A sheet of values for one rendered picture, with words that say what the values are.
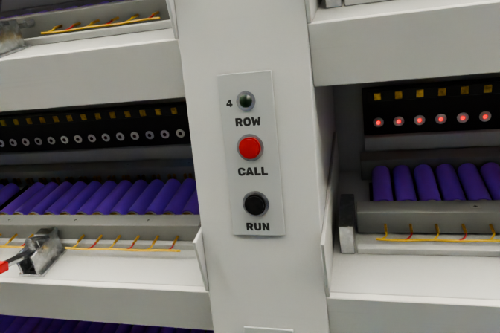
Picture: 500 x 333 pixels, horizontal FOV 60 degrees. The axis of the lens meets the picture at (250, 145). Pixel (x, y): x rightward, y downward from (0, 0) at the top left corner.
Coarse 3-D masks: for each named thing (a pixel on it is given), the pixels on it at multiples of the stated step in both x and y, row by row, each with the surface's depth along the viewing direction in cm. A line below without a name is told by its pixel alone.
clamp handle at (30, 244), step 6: (30, 240) 40; (30, 246) 41; (36, 246) 41; (24, 252) 40; (30, 252) 40; (12, 258) 39; (18, 258) 39; (24, 258) 39; (0, 264) 37; (6, 264) 37; (12, 264) 38; (0, 270) 37; (6, 270) 37
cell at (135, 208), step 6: (156, 180) 50; (150, 186) 49; (156, 186) 49; (162, 186) 50; (144, 192) 48; (150, 192) 48; (156, 192) 48; (138, 198) 47; (144, 198) 46; (150, 198) 47; (132, 204) 46; (138, 204) 45; (144, 204) 46; (132, 210) 45; (138, 210) 45; (144, 210) 45
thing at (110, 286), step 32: (0, 160) 60; (32, 160) 59; (64, 160) 57; (96, 160) 56; (0, 256) 44; (64, 256) 43; (96, 256) 42; (128, 256) 41; (160, 256) 40; (192, 256) 39; (0, 288) 41; (32, 288) 40; (64, 288) 39; (96, 288) 38; (128, 288) 37; (160, 288) 36; (192, 288) 36; (96, 320) 40; (128, 320) 39; (160, 320) 38; (192, 320) 37
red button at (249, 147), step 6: (246, 138) 31; (252, 138) 31; (240, 144) 31; (246, 144) 31; (252, 144) 31; (258, 144) 31; (240, 150) 31; (246, 150) 31; (252, 150) 31; (258, 150) 31; (246, 156) 31; (252, 156) 31
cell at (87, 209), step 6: (102, 186) 51; (108, 186) 51; (114, 186) 51; (96, 192) 50; (102, 192) 49; (108, 192) 50; (90, 198) 48; (96, 198) 48; (102, 198) 49; (84, 204) 47; (90, 204) 47; (96, 204) 48; (78, 210) 46; (84, 210) 46; (90, 210) 47
